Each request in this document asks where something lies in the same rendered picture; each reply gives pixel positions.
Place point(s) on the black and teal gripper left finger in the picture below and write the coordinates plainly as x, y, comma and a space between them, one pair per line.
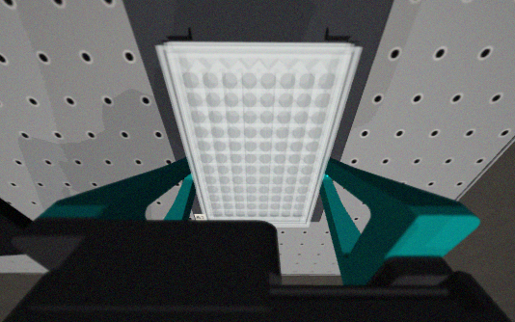
128, 199

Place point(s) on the white well plate lid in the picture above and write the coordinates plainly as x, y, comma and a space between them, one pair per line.
258, 123

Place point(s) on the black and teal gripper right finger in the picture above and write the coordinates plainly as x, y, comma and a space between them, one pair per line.
405, 221

